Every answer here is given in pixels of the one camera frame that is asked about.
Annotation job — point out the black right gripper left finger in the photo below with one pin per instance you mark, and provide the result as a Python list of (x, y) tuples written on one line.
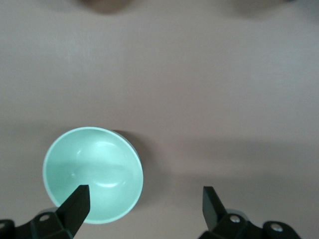
[(74, 211)]

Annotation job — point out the brown table cover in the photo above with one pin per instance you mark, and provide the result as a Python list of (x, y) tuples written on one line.
[(174, 87)]

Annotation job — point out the green bowl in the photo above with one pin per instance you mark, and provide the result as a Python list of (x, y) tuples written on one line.
[(99, 159)]

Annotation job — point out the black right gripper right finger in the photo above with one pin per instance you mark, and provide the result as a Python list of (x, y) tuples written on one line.
[(211, 211)]

